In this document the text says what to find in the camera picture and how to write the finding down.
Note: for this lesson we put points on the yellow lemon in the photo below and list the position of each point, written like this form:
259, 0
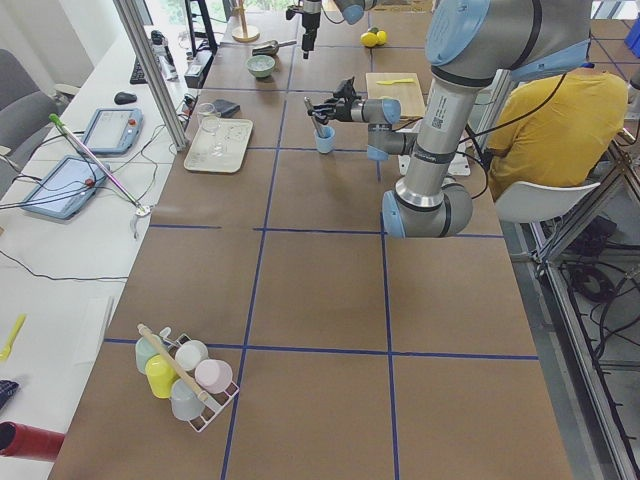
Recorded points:
381, 37
369, 39

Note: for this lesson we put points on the yellow plastic spatula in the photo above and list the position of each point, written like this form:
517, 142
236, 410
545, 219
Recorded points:
7, 348

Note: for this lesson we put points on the black computer mouse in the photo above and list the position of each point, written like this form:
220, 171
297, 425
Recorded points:
124, 98

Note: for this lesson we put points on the iridescent metal rod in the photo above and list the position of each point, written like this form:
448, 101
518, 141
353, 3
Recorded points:
82, 149

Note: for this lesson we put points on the grey blue cup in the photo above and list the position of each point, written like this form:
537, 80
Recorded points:
184, 403

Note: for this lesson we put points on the person in yellow shirt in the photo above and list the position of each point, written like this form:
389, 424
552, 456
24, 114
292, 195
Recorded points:
554, 130

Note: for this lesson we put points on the black keyboard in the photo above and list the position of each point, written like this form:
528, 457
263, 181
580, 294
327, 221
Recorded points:
137, 76

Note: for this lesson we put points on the teach pendant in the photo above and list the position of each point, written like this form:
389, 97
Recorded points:
113, 131
66, 189

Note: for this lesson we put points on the wooden cup tree stand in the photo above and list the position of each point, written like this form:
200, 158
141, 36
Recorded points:
244, 32

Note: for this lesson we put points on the steel ice scoop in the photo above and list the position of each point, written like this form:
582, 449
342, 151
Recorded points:
272, 47

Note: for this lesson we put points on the red cylinder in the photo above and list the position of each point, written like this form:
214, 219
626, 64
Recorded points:
28, 442

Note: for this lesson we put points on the light blue plastic cup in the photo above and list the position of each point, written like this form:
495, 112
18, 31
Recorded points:
325, 141

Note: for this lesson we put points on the wooden cutting board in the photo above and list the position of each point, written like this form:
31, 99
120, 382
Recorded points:
410, 95

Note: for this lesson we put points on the lower teach pendant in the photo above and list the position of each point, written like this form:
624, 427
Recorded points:
66, 189

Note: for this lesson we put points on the white plastic chair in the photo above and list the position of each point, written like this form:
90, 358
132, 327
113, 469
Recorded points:
526, 202

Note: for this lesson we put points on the yellow cup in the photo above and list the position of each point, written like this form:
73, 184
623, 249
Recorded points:
160, 376

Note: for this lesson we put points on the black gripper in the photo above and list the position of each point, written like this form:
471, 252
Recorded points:
311, 20
344, 110

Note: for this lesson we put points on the white cup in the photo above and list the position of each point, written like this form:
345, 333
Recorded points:
190, 354

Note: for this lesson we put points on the aluminium frame post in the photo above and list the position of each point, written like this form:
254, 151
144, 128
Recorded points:
133, 24

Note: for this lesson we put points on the folded grey cloth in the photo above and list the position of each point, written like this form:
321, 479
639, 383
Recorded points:
225, 108

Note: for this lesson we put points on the mint green cup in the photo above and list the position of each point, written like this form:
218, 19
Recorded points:
144, 351

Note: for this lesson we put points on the cream bear serving tray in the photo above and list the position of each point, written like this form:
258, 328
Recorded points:
234, 134

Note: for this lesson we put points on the yellow plastic knife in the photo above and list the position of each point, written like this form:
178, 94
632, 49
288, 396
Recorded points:
388, 82

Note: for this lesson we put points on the upper teach pendant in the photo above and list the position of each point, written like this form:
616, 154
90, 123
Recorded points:
113, 131

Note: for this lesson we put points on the clear wine glass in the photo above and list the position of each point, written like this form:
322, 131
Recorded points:
209, 124

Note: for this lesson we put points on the white wire cup rack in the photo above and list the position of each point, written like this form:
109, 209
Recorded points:
215, 403

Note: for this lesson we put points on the green bowl of ice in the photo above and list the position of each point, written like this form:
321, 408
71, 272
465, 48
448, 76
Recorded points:
260, 66

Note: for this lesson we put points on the wooden rack handle rod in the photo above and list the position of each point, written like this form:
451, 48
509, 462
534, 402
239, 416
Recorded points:
145, 332

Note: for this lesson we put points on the pink cup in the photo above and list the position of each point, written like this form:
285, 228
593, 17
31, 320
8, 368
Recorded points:
215, 376

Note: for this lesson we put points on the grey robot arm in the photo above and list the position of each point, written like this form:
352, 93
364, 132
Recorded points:
467, 43
310, 11

